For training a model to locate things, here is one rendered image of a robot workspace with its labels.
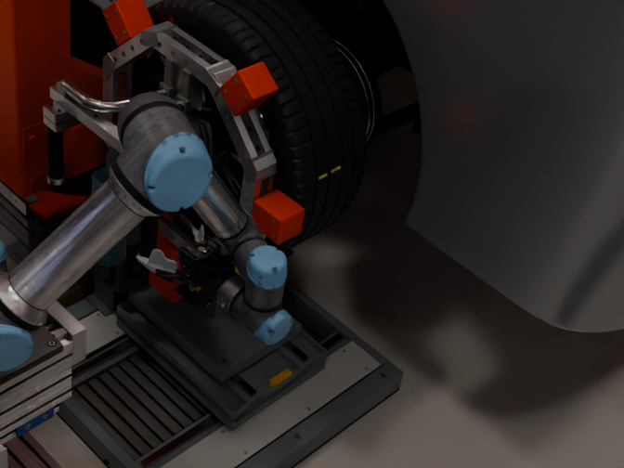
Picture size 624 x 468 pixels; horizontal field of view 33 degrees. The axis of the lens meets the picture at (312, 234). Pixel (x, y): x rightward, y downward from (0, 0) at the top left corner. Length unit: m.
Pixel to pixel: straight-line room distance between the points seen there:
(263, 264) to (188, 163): 0.36
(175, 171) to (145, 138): 0.08
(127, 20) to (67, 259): 0.86
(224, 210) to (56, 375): 0.49
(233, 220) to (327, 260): 1.54
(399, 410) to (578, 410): 0.56
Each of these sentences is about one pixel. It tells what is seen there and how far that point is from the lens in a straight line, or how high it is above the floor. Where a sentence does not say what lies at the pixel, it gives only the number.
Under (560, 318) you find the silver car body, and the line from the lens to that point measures 2.35.
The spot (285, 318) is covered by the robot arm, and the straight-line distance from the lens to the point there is 2.01.
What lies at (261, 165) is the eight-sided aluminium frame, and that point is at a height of 0.97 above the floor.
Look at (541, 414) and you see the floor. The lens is 3.23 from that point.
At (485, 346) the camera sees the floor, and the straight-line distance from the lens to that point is 3.36.
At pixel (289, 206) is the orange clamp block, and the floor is 0.88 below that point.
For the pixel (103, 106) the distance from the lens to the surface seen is 2.30.
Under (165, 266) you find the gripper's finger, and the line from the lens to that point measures 2.15.
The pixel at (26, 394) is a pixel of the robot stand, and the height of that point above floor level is 0.68.
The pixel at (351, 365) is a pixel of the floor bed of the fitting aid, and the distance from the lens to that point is 3.07.
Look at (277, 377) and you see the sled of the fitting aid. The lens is 2.86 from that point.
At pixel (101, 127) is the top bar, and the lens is 2.29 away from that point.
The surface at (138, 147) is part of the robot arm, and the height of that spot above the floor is 1.31.
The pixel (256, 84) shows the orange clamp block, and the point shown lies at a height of 1.14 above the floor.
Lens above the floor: 2.30
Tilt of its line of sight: 40 degrees down
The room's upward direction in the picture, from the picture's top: 11 degrees clockwise
